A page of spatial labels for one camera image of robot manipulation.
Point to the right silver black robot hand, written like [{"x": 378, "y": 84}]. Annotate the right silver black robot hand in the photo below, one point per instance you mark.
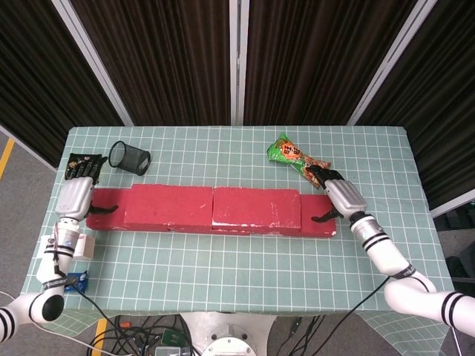
[{"x": 345, "y": 196}]

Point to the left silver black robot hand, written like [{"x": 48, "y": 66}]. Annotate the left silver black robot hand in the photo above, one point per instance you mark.
[{"x": 74, "y": 196}]

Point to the red brick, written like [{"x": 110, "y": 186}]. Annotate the red brick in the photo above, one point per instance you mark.
[
  {"x": 315, "y": 202},
  {"x": 256, "y": 207},
  {"x": 193, "y": 229},
  {"x": 107, "y": 220},
  {"x": 167, "y": 204}
]

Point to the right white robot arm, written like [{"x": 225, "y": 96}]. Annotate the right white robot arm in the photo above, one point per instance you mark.
[{"x": 386, "y": 252}]

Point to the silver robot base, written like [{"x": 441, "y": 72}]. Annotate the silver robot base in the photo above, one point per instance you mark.
[{"x": 226, "y": 333}]

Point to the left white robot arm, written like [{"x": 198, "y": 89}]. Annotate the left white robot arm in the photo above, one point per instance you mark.
[{"x": 52, "y": 263}]

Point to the dark flat package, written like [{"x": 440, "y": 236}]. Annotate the dark flat package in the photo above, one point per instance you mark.
[{"x": 74, "y": 163}]

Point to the small white box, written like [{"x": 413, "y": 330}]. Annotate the small white box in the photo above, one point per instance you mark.
[{"x": 86, "y": 246}]

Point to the black mesh pen holder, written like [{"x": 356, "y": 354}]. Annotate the black mesh pen holder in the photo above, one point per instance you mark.
[{"x": 133, "y": 157}]

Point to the green snack bag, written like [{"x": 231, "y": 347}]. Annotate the green snack bag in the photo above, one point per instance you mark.
[{"x": 285, "y": 154}]

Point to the small blue packet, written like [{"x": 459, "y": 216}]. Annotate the small blue packet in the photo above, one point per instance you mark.
[{"x": 79, "y": 282}]

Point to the dark ribbed partition panel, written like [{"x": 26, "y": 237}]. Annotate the dark ribbed partition panel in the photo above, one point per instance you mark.
[
  {"x": 445, "y": 111},
  {"x": 33, "y": 74},
  {"x": 315, "y": 63},
  {"x": 163, "y": 63}
]

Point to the black floor equipment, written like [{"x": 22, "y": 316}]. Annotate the black floor equipment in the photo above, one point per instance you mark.
[{"x": 462, "y": 269}]

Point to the green checked tablecloth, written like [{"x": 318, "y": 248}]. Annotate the green checked tablecloth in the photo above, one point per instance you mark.
[{"x": 222, "y": 267}]

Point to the green circuit board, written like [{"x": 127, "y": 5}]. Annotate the green circuit board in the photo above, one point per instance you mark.
[{"x": 172, "y": 335}]

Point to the white partition post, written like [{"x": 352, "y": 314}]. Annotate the white partition post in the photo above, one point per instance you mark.
[
  {"x": 92, "y": 63},
  {"x": 238, "y": 63},
  {"x": 393, "y": 63}
]

